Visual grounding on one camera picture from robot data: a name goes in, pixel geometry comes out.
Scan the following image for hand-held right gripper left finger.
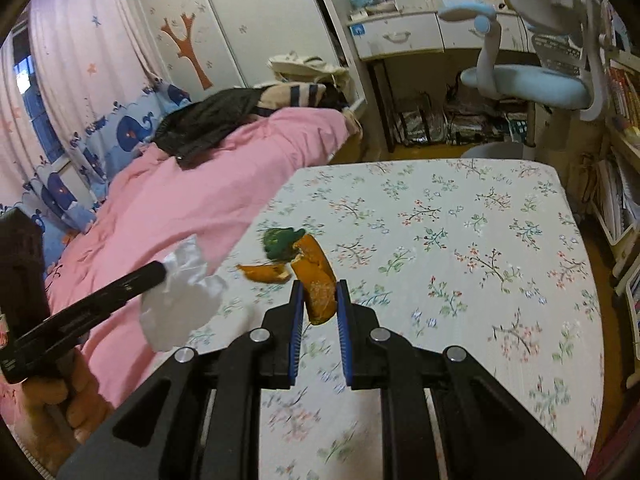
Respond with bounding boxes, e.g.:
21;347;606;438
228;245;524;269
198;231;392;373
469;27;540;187
56;280;305;480

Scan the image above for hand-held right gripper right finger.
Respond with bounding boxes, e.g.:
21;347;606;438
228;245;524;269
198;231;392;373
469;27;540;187
336;280;586;480

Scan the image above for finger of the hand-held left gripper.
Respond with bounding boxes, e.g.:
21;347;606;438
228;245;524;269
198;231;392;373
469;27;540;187
15;261;168;361

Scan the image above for orange crinkled wrapper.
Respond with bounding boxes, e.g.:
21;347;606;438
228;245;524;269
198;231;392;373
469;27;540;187
291;234;337;325

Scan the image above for white plastic bag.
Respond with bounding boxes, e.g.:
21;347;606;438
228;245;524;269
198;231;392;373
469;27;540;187
139;234;228;353

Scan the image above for orange wrapper scrap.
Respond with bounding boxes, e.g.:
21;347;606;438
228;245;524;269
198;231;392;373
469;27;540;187
236;262;292;284

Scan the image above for green crinkled wrapper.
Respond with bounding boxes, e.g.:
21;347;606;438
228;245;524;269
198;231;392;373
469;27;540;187
260;227;306;262

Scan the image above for person's left hand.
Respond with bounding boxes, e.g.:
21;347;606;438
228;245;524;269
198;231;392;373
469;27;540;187
22;352;113;443

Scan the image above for pink blanket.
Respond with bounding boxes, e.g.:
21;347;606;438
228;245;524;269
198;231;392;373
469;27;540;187
0;107;353;466

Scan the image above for floral bed sheet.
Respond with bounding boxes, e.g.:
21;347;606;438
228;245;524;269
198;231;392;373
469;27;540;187
165;157;606;480

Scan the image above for whale print curtain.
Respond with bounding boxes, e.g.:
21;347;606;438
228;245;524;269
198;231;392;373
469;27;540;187
0;0;193;241

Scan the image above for black jacket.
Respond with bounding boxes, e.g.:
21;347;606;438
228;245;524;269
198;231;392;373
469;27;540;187
154;87;271;168

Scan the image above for silver bags under desk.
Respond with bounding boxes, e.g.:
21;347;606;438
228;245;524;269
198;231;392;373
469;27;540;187
395;95;531;148

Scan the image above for striped beige cloth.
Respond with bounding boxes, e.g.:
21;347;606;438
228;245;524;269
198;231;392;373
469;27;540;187
252;82;328;116

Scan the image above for beige canvas bag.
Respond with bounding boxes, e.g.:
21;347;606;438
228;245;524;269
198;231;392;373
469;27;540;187
267;52;351;86

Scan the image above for white wardrobe with tree decal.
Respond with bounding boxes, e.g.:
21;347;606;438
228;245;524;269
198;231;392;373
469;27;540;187
117;0;368;106

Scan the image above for white desk with hutch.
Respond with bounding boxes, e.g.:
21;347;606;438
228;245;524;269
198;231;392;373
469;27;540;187
345;0;546;153

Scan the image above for light blue desk chair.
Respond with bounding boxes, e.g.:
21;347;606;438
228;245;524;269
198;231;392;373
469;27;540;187
437;0;608;161

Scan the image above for white bookshelf with books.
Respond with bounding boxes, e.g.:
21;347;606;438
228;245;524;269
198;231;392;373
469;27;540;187
582;50;640;301

